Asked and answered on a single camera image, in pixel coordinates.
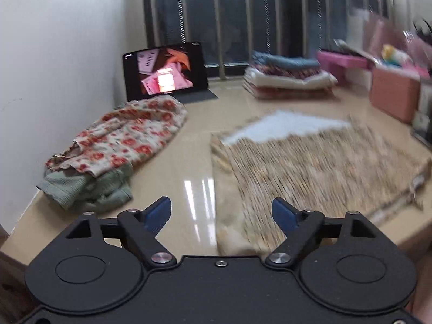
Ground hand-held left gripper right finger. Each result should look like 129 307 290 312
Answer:
265 196 382 271

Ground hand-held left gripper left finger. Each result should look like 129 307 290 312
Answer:
64 196 178 271

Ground beige smocked floral garment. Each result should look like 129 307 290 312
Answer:
210 110 432 255

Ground green knitted garment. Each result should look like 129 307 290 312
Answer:
36 162 134 214

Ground red floral garment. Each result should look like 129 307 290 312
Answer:
45 95 188 178

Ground folded pink floral garment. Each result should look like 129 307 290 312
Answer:
242 81 336 100

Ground folded white garment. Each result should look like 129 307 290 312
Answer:
244 67 338 90

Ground black tablet with keyboard cover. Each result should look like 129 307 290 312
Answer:
122 42 219 104

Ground folded dark floral garment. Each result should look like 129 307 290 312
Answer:
251 62 325 79

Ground pink cardboard box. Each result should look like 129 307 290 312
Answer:
332 65 350 86

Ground folded teal knitted garment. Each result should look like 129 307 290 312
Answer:
252 50 321 69

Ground pink storage box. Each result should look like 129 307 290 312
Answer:
369 67 421 124

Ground dark flat item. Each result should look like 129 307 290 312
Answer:
334 39 366 58

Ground yellow and white plush toy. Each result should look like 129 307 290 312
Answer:
381 44 411 63

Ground white board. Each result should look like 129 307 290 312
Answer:
373 59 432 82

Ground steel window railing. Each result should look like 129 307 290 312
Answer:
142 0 395 82

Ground pink plastic toy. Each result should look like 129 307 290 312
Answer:
401 62 430 75

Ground dark window blinds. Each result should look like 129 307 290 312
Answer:
142 0 392 71

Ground clear bag with pink garment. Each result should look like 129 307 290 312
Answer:
405 32 432 71

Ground black handbag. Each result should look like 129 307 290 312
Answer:
412 17 432 42

